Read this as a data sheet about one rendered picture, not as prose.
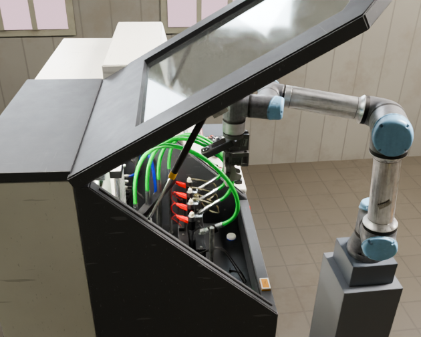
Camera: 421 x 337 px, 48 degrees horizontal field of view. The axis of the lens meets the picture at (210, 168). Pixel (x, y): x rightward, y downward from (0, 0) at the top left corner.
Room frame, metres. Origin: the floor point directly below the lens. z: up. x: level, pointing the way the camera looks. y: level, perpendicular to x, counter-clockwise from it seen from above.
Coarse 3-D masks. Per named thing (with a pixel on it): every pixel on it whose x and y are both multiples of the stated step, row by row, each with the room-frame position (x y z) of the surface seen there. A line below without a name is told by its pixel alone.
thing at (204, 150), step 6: (222, 138) 1.44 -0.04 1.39; (210, 144) 1.43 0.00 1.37; (216, 144) 1.41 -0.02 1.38; (222, 144) 1.40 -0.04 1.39; (228, 144) 1.40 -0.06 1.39; (204, 150) 1.40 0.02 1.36; (210, 150) 1.39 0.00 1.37; (216, 150) 1.40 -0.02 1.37; (222, 150) 1.40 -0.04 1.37; (210, 156) 1.39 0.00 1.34
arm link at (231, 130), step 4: (224, 124) 1.40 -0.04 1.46; (228, 124) 1.39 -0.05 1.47; (232, 124) 1.38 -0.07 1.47; (236, 124) 1.46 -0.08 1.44; (240, 124) 1.39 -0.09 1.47; (244, 124) 1.40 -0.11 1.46; (224, 128) 1.40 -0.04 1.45; (228, 128) 1.39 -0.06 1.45; (232, 128) 1.38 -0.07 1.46; (236, 128) 1.38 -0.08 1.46; (240, 128) 1.39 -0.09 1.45; (244, 128) 1.40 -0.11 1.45; (228, 132) 1.39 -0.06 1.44; (232, 132) 1.38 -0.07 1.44; (236, 132) 1.38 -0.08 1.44; (240, 132) 1.39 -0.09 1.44
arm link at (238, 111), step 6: (240, 102) 1.38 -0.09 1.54; (246, 102) 1.38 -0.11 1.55; (228, 108) 1.39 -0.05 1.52; (234, 108) 1.38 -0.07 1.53; (240, 108) 1.38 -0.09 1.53; (246, 108) 1.38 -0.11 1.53; (228, 114) 1.39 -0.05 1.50; (234, 114) 1.38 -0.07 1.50; (240, 114) 1.38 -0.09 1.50; (246, 114) 1.38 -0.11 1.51; (228, 120) 1.39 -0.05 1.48; (234, 120) 1.38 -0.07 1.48; (240, 120) 1.39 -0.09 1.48
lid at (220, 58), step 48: (240, 0) 1.74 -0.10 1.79; (288, 0) 1.51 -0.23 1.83; (336, 0) 1.29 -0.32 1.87; (384, 0) 1.13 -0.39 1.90; (192, 48) 1.55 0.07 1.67; (240, 48) 1.31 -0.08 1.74; (288, 48) 1.09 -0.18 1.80; (144, 96) 1.34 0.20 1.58; (192, 96) 1.10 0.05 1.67; (240, 96) 1.04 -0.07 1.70; (96, 144) 1.12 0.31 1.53; (144, 144) 1.02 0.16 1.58
